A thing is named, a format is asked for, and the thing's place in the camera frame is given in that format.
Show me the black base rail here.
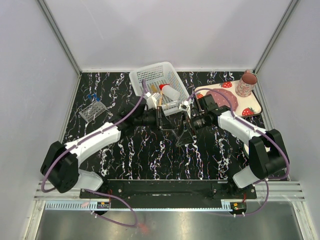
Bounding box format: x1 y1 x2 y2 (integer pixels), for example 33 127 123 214
79 179 257 211

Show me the wooden test tube clamp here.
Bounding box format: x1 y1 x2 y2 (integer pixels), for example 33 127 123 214
158 90 163 106

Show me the bundle of plastic pipettes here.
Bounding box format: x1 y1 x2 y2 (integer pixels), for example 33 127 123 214
162 100 179 111

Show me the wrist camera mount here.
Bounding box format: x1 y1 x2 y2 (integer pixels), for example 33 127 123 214
178 100 191 113
144 92 161 109

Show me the white bowl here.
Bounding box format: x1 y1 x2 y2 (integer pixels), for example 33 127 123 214
243 144 249 158

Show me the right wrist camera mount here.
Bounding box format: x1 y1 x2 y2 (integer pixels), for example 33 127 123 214
178 100 191 113

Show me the pink dotted plate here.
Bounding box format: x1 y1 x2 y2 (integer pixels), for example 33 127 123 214
206 88 239 111

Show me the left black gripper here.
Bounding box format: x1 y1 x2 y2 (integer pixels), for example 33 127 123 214
134 106 175 132

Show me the white plastic perforated basket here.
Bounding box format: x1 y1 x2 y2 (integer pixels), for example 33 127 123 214
129 61 190 116

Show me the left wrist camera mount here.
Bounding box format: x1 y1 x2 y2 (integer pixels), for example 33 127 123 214
144 92 161 109

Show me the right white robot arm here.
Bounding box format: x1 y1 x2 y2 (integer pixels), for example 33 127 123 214
176 95 290 199

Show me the pink patterned mug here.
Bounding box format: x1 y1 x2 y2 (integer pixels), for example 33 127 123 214
235 70 258 97

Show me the wash bottle red cap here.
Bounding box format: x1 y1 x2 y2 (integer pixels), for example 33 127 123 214
159 84 180 101

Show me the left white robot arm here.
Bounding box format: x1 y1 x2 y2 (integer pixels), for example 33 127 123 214
40 96 174 198

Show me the strawberry pattern tray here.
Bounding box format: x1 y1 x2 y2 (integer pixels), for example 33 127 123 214
196 80 263 118

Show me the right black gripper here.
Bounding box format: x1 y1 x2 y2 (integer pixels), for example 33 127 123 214
175 112 208 147

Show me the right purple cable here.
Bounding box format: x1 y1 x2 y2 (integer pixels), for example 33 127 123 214
187 88 291 217

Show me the clear test tube rack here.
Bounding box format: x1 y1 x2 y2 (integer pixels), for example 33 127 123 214
79 100 106 123

